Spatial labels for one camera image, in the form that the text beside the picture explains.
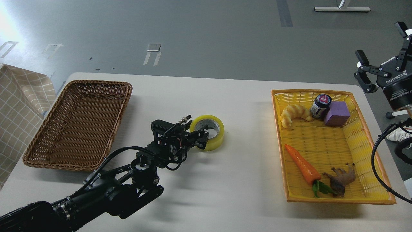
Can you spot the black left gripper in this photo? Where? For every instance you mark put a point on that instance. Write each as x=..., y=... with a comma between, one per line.
x=177, y=140

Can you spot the brown wicker basket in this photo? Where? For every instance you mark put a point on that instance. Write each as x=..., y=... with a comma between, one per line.
x=78, y=132

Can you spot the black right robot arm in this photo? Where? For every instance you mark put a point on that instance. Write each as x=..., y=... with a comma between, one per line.
x=398, y=151

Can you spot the small dark jar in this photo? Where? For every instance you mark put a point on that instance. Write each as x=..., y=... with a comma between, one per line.
x=320, y=104

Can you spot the beige checkered cloth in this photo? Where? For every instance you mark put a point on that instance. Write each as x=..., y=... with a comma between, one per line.
x=25, y=96

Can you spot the white sneaker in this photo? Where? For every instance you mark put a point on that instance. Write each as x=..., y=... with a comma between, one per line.
x=400, y=134

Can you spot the toy carrot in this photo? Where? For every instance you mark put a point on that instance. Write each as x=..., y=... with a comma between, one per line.
x=310, y=174

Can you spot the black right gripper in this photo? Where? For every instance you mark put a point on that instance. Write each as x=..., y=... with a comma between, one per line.
x=398, y=87

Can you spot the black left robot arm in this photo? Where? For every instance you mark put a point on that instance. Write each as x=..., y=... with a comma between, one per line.
x=124, y=183

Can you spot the white stand base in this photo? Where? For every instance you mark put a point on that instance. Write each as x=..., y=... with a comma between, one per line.
x=342, y=6

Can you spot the purple cube block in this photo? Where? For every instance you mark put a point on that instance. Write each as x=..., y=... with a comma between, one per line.
x=337, y=115

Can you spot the yellow plastic basket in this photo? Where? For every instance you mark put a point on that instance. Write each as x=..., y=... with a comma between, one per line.
x=325, y=147

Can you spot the yellow tape roll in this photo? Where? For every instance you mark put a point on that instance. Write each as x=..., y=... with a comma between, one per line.
x=212, y=125

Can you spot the black caster wheel leg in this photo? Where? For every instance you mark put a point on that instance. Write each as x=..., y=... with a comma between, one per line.
x=392, y=115

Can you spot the toy croissant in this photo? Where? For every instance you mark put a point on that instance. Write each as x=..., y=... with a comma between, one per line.
x=293, y=111

